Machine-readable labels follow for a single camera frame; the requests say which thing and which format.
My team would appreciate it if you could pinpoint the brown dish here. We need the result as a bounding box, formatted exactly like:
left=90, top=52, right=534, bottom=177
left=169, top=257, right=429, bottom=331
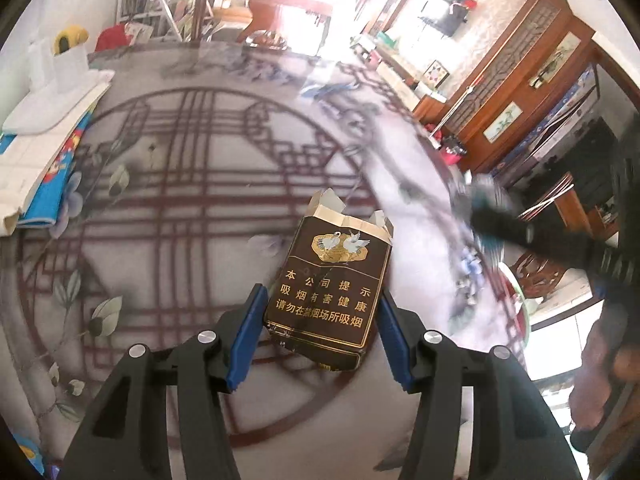
left=247, top=30, right=290, bottom=51

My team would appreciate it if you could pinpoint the brown cigarette box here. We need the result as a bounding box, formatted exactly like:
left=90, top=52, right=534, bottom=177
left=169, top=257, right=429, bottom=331
left=262, top=188, right=393, bottom=373

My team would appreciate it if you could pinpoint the person's right forearm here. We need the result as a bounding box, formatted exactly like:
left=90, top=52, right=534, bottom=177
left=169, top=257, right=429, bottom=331
left=570, top=385, right=640, bottom=480

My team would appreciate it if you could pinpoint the white plastic container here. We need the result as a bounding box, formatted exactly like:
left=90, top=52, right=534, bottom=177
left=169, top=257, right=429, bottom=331
left=2, top=40, right=115, bottom=135

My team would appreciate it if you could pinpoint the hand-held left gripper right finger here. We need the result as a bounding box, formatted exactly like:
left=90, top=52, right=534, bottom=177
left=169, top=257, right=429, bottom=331
left=379, top=297, right=582, bottom=480

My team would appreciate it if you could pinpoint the wall television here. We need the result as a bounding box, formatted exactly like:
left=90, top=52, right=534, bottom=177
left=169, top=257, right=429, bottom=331
left=420, top=0, right=473, bottom=38

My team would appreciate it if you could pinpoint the red bucket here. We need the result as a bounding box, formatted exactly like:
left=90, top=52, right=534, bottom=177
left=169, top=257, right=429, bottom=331
left=440, top=135, right=468, bottom=166

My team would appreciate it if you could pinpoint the framed geometric pattern picture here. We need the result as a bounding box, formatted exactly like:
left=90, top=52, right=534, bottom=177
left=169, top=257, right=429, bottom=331
left=424, top=60, right=450, bottom=90

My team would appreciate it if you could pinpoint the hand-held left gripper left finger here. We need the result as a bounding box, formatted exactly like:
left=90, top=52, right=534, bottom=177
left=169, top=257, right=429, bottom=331
left=59, top=284, right=271, bottom=480

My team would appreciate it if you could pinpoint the small bamboo wall painting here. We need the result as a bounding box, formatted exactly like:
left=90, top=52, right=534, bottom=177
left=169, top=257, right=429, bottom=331
left=482, top=101, right=521, bottom=142

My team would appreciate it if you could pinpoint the yellow round toy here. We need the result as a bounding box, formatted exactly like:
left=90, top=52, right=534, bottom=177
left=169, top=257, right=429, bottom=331
left=52, top=24, right=90, bottom=55

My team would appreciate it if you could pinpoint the person's right hand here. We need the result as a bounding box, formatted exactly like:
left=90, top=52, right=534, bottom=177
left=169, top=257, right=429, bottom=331
left=569, top=305, right=640, bottom=433

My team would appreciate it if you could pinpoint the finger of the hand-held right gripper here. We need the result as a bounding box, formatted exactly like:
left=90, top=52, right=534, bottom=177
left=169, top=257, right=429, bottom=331
left=472, top=195, right=608, bottom=273

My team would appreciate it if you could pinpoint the blue plastic toy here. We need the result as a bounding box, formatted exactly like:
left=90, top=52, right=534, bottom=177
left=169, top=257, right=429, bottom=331
left=12, top=432, right=48, bottom=476

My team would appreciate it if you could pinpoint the blue children's book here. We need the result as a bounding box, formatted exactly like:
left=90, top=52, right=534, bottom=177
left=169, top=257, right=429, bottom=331
left=15, top=110, right=96, bottom=228

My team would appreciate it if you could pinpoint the red bag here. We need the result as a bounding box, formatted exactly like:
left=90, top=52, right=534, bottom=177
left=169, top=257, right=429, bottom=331
left=95, top=24, right=132, bottom=52

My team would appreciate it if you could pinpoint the wooden television cabinet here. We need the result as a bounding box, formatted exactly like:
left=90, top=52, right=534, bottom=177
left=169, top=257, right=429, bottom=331
left=350, top=35, right=446, bottom=121

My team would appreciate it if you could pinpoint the blue door poster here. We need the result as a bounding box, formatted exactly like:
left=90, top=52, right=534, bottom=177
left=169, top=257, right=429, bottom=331
left=495, top=62, right=601, bottom=181

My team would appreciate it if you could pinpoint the mop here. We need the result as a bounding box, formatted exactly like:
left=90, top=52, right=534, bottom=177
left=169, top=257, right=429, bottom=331
left=425, top=85, right=478, bottom=136

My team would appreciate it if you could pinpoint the wooden dining chair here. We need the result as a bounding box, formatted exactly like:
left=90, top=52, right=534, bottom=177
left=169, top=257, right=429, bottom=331
left=192, top=0, right=333, bottom=46

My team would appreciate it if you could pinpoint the stack of white papers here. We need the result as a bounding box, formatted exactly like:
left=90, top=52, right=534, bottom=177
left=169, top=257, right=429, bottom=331
left=0, top=82, right=111, bottom=238

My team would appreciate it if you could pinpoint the long wall scroll painting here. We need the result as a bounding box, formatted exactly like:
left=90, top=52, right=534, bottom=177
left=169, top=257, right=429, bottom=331
left=529, top=32, right=583, bottom=88

